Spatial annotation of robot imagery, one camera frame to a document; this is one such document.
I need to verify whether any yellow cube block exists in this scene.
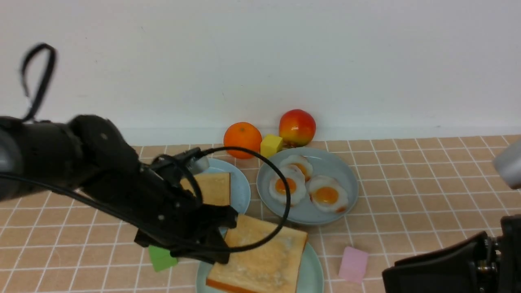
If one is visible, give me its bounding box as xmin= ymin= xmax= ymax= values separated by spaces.
xmin=259 ymin=134 xmax=284 ymax=158

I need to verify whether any mint green plate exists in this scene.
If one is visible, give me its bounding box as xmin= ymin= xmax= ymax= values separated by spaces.
xmin=195 ymin=243 xmax=324 ymax=293

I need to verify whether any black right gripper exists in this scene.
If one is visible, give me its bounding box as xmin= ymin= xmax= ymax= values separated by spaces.
xmin=382 ymin=215 xmax=521 ymax=293

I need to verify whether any fried egg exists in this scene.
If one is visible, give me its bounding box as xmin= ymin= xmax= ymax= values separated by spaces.
xmin=307 ymin=175 xmax=349 ymax=214
xmin=279 ymin=154 xmax=314 ymax=182
xmin=268 ymin=164 xmax=306 ymax=207

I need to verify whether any toast slice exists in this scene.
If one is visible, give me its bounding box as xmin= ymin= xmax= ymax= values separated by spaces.
xmin=206 ymin=227 xmax=308 ymax=293
xmin=194 ymin=173 xmax=231 ymax=206

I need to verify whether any checkered orange tablecloth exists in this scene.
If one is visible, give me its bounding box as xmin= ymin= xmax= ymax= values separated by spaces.
xmin=0 ymin=136 xmax=521 ymax=293

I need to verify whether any black cable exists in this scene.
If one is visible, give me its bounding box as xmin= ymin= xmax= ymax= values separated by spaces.
xmin=0 ymin=43 xmax=291 ymax=254

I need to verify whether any grey-blue plate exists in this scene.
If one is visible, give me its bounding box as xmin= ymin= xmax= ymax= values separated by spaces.
xmin=257 ymin=148 xmax=359 ymax=225

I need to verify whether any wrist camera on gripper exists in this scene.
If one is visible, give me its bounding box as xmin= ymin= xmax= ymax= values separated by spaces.
xmin=149 ymin=148 xmax=210 ymax=177

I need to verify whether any pink cube block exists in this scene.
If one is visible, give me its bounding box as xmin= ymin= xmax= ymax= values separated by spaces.
xmin=338 ymin=247 xmax=369 ymax=284

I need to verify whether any orange fruit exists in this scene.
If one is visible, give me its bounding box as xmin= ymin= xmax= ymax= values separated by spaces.
xmin=223 ymin=122 xmax=263 ymax=153

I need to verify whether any green cube block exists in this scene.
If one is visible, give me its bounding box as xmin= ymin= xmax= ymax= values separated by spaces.
xmin=148 ymin=245 xmax=178 ymax=272

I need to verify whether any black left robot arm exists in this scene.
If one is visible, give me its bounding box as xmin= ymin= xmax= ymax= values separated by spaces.
xmin=1 ymin=115 xmax=237 ymax=265

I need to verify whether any light blue plate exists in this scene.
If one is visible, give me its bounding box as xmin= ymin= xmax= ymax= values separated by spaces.
xmin=189 ymin=158 xmax=251 ymax=231

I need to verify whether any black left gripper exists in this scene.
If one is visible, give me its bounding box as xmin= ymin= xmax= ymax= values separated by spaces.
xmin=83 ymin=166 xmax=238 ymax=265

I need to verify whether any red yellow apple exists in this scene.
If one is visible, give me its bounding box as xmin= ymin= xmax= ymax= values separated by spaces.
xmin=279 ymin=109 xmax=316 ymax=148

